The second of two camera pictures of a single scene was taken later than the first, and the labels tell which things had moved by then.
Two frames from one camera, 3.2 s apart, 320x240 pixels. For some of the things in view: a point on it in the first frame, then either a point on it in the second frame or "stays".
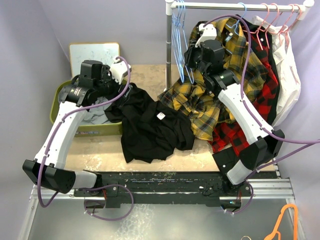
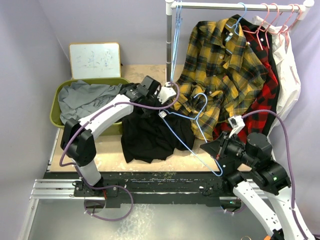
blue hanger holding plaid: (235, 25) stays
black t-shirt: (152, 131) stays
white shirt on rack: (289, 77) stays
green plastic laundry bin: (92, 130) stays
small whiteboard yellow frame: (106, 52) stays
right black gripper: (192, 51) → (218, 148)
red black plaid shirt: (231, 138) stays
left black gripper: (105, 70) → (155, 96)
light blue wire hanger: (184, 56) → (169, 111)
